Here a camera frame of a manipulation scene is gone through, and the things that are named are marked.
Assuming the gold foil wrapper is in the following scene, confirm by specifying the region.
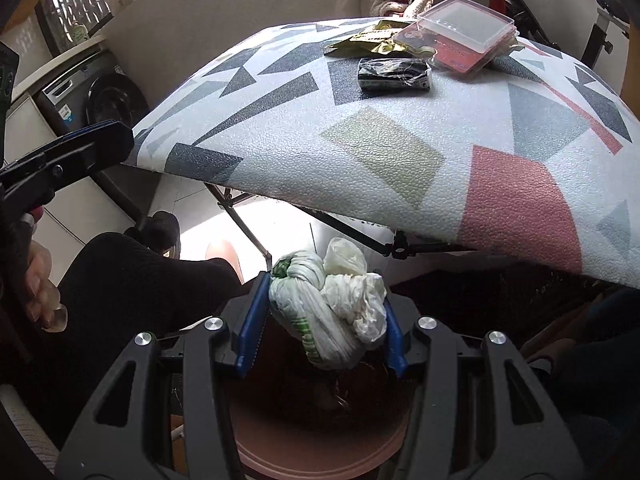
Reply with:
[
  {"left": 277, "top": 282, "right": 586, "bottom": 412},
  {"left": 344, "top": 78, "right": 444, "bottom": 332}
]
[{"left": 323, "top": 20, "right": 436, "bottom": 58}]

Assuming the black exercise bike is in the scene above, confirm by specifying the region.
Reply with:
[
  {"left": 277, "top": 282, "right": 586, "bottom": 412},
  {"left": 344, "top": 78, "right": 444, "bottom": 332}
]
[{"left": 504, "top": 0, "right": 633, "bottom": 64}]

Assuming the person's black trouser leg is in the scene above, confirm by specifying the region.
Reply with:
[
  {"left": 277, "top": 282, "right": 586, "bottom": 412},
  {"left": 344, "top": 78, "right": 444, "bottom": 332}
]
[{"left": 1, "top": 233, "right": 241, "bottom": 448}]

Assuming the person's left hand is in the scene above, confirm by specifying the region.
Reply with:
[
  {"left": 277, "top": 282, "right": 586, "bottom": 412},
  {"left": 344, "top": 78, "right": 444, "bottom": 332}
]
[{"left": 24, "top": 240, "right": 68, "bottom": 333}]

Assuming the black snack packet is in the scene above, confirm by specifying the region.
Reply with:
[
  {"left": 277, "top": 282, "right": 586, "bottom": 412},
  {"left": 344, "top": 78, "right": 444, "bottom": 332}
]
[{"left": 357, "top": 58, "right": 432, "bottom": 92}]

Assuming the grey washing machine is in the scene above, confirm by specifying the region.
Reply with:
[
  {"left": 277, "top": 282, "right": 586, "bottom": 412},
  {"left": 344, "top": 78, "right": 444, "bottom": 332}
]
[{"left": 29, "top": 50, "right": 160, "bottom": 222}]

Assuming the clear pink plastic box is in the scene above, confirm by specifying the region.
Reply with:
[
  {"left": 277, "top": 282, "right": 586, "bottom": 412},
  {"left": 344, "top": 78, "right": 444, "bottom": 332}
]
[{"left": 393, "top": 0, "right": 523, "bottom": 79}]

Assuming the brown round trash bin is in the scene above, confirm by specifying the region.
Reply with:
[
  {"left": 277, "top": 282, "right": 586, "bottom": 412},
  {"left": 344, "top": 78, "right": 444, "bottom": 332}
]
[{"left": 228, "top": 320, "right": 416, "bottom": 479}]

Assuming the white green knotted plastic bag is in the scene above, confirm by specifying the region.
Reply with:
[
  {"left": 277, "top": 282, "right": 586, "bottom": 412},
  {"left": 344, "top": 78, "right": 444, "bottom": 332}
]
[{"left": 269, "top": 237, "right": 388, "bottom": 370}]

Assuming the black slipper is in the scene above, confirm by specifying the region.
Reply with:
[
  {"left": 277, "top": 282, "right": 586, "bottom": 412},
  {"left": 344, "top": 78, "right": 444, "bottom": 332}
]
[{"left": 125, "top": 210, "right": 181, "bottom": 260}]

